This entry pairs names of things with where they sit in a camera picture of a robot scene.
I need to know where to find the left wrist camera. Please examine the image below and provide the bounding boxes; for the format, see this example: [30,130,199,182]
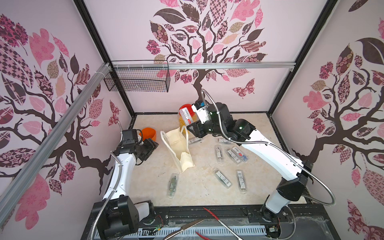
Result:
[121,129,142,146]

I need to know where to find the white slotted cable duct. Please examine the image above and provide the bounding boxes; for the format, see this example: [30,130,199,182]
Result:
[136,226,267,238]

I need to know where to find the red-lid jar yellow flakes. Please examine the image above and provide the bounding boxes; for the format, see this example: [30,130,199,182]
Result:
[178,104,198,128]

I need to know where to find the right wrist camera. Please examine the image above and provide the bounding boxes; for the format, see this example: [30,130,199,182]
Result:
[192,101,211,124]

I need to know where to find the black wire basket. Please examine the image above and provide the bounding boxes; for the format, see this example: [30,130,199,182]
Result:
[104,60,171,93]

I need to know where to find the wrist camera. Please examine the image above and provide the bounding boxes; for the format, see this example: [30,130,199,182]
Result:
[121,129,142,146]
[192,101,211,124]

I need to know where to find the compass set case blue red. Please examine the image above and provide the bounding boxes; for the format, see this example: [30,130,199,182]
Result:
[232,147,249,162]

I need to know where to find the aluminium rail left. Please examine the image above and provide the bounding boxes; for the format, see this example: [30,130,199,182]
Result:
[1,63,111,224]

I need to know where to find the red cable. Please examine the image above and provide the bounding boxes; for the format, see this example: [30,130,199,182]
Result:
[195,206,244,240]

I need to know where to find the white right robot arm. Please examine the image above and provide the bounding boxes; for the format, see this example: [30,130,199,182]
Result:
[187,101,336,222]

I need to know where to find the orange plastic cup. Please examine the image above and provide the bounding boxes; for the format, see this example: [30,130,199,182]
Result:
[140,128,157,142]

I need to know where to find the green compass set case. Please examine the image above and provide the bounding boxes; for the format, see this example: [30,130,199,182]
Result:
[167,174,180,198]

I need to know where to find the aluminium rail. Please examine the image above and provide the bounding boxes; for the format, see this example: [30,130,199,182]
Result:
[113,62,296,70]
[1,63,111,224]

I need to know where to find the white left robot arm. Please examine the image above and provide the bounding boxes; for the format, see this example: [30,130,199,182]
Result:
[86,139,159,240]

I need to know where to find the aluminium rail back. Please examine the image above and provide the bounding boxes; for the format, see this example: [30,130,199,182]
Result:
[113,62,296,70]

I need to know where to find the cream canvas tote bag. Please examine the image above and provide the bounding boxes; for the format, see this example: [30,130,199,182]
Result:
[160,126,195,174]

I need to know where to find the compass set case red label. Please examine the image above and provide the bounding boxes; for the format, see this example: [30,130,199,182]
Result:
[179,107,194,126]

